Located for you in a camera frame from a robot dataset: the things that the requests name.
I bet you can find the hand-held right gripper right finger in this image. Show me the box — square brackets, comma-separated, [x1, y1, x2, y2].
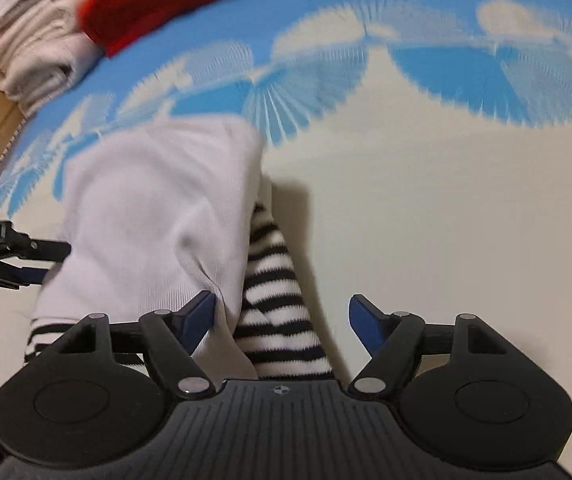
[347, 294, 505, 402]

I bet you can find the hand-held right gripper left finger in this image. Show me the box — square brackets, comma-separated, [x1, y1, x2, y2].
[58, 290, 217, 402]

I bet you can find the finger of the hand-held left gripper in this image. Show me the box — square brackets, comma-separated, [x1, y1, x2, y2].
[25, 239, 73, 264]
[0, 259, 52, 289]

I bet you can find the blue feather print bed sheet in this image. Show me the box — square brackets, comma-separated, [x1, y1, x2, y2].
[0, 0, 572, 411]

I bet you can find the white black striped small shirt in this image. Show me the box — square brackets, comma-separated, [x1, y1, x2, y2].
[23, 120, 337, 381]

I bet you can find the white folded blanket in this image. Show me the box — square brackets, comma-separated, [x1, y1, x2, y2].
[0, 0, 102, 116]

